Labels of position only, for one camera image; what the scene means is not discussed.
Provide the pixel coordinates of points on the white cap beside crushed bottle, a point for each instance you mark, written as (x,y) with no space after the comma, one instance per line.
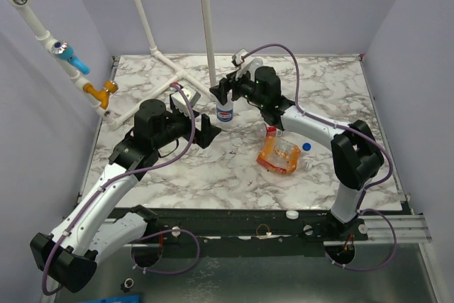
(307,165)

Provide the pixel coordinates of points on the blue object at edge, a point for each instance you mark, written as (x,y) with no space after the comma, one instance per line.
(129,298)

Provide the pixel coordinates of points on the clear bottle yellow label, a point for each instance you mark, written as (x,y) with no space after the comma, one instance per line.
(253,66)

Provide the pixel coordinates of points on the clear bottle blue label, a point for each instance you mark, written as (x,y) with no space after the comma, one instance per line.
(225,115)

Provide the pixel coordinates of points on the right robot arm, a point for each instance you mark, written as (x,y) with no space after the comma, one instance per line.
(357,157)

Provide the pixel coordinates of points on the white PVC pipe frame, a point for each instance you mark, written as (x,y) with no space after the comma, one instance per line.
(77,71)

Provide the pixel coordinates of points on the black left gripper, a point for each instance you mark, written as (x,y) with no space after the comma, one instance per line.
(208,132)

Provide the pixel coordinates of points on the small bottle red label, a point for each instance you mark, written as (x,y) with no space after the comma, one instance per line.
(271,131)

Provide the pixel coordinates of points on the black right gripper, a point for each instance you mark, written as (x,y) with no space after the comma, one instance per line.
(229,83)

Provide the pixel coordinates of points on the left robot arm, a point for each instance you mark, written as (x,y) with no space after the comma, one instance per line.
(71,253)

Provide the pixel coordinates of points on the blue bottle cap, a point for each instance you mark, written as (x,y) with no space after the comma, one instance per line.
(306,146)

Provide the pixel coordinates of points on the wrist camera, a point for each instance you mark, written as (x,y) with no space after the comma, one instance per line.
(188,95)
(241,62)

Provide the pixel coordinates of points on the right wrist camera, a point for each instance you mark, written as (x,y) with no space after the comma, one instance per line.
(241,62)

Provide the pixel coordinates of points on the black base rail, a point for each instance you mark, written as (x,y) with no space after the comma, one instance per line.
(239,233)

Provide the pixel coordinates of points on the white cap on table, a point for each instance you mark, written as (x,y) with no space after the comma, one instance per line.
(292,214)

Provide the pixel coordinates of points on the crushed bottle orange label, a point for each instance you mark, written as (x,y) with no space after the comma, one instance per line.
(279,156)

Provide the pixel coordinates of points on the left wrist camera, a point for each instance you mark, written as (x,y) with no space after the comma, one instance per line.
(188,95)

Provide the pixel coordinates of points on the yellow plastic faucet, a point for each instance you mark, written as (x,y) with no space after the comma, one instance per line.
(102,96)

